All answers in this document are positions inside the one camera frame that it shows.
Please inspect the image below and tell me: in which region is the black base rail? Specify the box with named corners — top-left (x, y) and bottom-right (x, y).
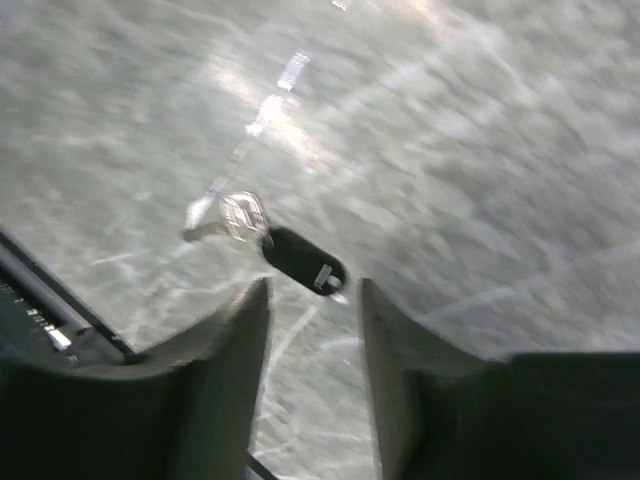
top-left (1, 232), bottom-right (135, 367)

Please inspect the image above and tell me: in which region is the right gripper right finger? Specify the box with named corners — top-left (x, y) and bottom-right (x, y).
top-left (359, 279), bottom-right (639, 479)

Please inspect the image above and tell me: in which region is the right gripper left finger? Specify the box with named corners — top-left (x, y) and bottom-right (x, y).
top-left (1, 279), bottom-right (270, 479)

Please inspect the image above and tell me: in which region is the silver key with black fob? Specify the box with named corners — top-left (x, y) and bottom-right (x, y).
top-left (184, 190), bottom-right (349, 304)

